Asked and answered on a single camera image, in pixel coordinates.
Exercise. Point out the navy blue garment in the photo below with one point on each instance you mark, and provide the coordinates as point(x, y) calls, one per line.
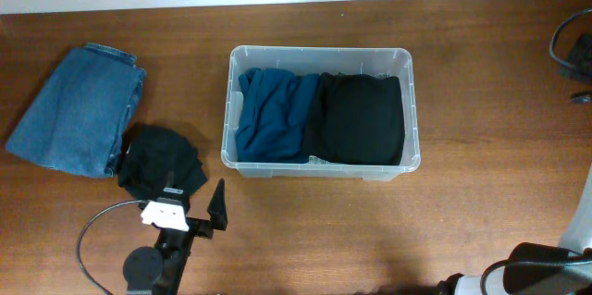
point(273, 116)

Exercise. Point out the light blue jeans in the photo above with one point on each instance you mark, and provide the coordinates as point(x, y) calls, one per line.
point(319, 161)

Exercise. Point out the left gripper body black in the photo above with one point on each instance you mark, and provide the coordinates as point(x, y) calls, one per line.
point(197, 227)

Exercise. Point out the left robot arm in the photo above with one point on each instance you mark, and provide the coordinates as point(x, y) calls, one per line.
point(159, 269)

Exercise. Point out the black garment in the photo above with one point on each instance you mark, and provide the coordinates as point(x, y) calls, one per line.
point(154, 151)

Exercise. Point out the clear plastic storage bin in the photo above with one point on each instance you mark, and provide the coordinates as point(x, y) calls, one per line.
point(378, 62)

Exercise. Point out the black shirt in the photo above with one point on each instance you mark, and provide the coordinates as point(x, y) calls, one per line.
point(356, 119)

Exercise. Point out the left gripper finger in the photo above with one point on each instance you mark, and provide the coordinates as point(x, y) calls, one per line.
point(217, 208)
point(170, 180)

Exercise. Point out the dark blue jeans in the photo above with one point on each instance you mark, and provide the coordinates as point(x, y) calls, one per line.
point(76, 122)

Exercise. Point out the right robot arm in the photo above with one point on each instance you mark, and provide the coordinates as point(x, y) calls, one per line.
point(537, 269)

